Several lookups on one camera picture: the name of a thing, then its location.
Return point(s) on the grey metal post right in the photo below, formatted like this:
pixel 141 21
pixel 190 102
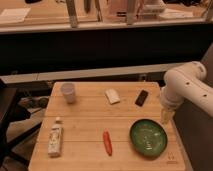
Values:
pixel 130 11

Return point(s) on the white paper sheet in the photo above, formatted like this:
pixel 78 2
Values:
pixel 16 15

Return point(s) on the green ceramic bowl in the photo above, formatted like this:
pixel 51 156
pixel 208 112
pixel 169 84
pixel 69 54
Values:
pixel 148 138

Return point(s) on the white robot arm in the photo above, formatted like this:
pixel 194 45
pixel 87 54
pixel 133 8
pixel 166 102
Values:
pixel 185 82

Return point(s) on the black rectangular phone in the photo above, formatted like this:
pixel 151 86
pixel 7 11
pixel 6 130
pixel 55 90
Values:
pixel 141 98

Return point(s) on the yellowish translucent gripper finger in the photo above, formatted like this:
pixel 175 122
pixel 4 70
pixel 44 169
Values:
pixel 166 115

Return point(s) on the white folded sponge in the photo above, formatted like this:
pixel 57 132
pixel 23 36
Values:
pixel 112 96

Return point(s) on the grey metal post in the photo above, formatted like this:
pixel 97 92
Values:
pixel 72 13
pixel 130 11

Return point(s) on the white squeeze bottle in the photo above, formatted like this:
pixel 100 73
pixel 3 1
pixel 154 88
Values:
pixel 55 138

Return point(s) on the black chair frame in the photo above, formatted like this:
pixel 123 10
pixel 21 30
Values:
pixel 11 111

